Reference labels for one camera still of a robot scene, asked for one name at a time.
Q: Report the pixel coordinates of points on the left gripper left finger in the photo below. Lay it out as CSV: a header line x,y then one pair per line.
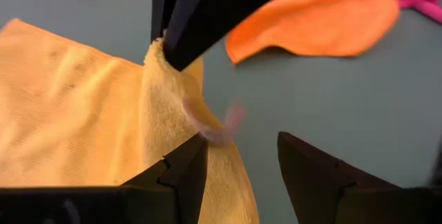
x,y
103,206

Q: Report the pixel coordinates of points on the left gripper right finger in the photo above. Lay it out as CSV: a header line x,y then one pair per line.
x,y
345,203

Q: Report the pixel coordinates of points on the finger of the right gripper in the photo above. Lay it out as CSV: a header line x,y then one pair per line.
x,y
159,6
221,6

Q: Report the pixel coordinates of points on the yellow microfiber towel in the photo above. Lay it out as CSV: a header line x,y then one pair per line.
x,y
69,113

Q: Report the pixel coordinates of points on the orange microfiber towel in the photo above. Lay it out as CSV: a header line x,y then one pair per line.
x,y
328,20

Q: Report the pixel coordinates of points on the green table mat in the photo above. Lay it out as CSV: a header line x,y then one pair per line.
x,y
345,113

